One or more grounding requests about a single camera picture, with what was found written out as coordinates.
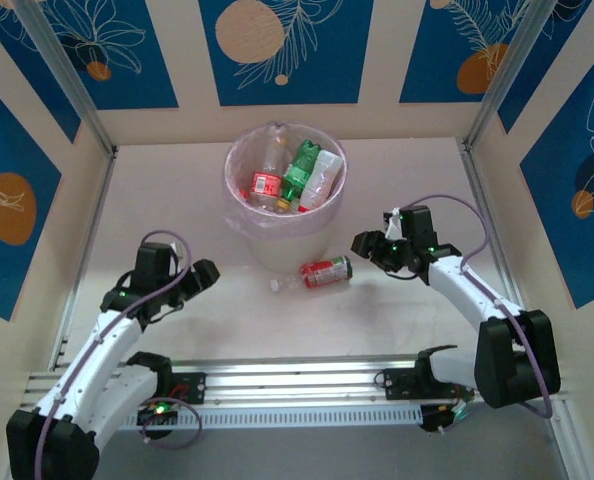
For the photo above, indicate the right controller board green light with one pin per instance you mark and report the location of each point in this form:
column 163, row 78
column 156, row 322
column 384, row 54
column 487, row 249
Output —
column 434, row 420

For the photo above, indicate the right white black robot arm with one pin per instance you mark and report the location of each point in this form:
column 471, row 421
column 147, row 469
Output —
column 467, row 290

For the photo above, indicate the green bottle with yellow cap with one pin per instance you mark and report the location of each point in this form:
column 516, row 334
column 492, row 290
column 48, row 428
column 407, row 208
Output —
column 302, row 167

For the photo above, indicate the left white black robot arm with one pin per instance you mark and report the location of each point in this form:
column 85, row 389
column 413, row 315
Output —
column 92, row 360

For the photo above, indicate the aluminium table side rail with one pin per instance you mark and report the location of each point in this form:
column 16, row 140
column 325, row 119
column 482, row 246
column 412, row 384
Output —
column 479, row 195
column 99, row 200

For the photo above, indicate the controller board green light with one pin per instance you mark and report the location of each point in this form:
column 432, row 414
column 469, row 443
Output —
column 434, row 420
column 157, row 414

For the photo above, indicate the white round waste bin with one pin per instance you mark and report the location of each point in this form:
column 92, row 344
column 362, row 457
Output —
column 282, row 252

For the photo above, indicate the aluminium frame post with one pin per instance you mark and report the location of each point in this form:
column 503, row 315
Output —
column 512, row 70
column 62, row 70

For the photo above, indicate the clear bottle with white label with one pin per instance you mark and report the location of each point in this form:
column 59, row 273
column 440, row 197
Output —
column 327, row 162

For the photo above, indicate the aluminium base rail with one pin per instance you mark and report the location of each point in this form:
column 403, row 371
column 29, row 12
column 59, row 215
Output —
column 297, row 380

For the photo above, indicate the clear red-label red-cap bottle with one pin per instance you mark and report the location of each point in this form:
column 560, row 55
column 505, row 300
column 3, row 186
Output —
column 266, row 184

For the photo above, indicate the left controller board green light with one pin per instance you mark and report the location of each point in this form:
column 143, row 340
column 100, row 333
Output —
column 157, row 414

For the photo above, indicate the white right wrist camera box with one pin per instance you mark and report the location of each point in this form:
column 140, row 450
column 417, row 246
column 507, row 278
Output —
column 393, row 227

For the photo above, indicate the red-green label white-cap bottle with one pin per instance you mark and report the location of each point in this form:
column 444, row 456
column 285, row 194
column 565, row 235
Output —
column 327, row 270

